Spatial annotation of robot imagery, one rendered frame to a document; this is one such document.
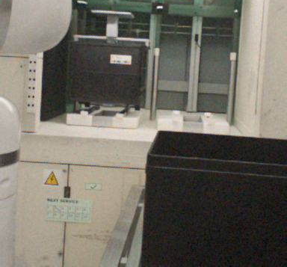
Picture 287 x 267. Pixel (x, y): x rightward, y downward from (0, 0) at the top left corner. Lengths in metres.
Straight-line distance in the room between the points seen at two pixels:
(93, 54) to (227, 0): 0.55
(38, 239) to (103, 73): 0.49
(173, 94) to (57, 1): 1.60
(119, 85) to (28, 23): 0.91
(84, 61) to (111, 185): 0.39
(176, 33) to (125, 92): 0.73
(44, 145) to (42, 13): 0.77
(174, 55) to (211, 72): 0.18
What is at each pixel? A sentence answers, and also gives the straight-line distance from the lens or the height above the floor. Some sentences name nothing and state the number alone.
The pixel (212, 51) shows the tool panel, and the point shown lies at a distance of 2.12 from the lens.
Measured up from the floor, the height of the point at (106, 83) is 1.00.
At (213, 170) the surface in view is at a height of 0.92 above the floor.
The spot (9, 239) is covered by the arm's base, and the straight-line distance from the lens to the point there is 0.58.
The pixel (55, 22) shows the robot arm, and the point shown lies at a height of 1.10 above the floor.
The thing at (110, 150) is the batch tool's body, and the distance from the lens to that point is 1.25.
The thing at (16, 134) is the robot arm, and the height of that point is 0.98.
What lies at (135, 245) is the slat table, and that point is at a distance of 0.86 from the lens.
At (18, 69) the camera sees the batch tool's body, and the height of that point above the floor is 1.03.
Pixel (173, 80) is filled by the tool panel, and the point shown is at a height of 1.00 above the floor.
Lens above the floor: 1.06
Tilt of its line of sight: 3 degrees down
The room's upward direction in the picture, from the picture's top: 3 degrees clockwise
